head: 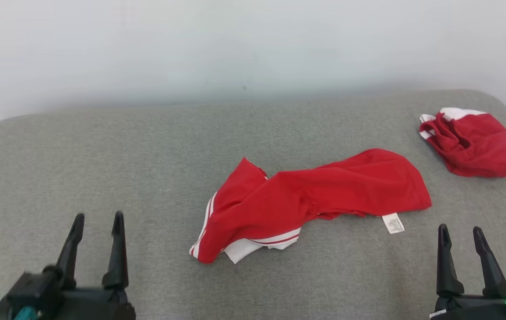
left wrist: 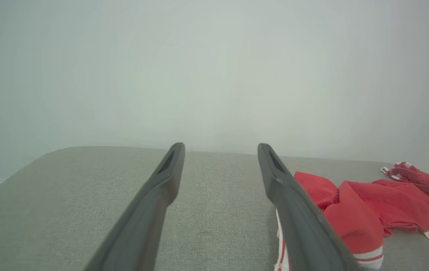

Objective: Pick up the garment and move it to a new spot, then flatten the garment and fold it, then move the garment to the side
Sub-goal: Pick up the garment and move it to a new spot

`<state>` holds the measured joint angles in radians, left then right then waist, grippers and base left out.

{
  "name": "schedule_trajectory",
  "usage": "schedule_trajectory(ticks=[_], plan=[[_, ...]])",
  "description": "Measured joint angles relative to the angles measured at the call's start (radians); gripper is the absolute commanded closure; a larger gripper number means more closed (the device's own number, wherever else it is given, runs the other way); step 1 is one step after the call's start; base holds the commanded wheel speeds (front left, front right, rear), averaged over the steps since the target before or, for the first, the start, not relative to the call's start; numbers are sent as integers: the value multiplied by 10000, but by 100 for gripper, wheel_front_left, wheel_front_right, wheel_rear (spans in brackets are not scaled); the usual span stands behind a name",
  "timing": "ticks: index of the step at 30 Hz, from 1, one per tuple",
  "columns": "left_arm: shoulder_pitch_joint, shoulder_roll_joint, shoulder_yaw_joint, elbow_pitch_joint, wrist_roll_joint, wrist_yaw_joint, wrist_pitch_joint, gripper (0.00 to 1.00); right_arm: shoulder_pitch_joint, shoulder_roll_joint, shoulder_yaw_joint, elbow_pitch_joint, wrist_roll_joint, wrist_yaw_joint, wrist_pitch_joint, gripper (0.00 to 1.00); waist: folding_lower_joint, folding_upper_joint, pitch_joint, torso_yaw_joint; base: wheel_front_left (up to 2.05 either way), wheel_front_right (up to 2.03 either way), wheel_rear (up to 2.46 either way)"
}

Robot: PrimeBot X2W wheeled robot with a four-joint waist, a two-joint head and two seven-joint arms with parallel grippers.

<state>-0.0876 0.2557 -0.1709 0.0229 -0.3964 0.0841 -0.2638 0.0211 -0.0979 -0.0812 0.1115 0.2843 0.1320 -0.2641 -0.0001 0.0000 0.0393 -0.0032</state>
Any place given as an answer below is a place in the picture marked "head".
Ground red shorts with white stripes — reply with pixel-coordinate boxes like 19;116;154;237
419;107;506;178

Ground red white-sleeved shirt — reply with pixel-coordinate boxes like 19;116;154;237
189;148;432;265

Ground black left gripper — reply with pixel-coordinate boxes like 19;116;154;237
43;211;136;320

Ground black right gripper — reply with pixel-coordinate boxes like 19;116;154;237
430;223;506;320

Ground left camera cable teal plug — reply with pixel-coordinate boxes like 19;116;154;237
13;306;38;320

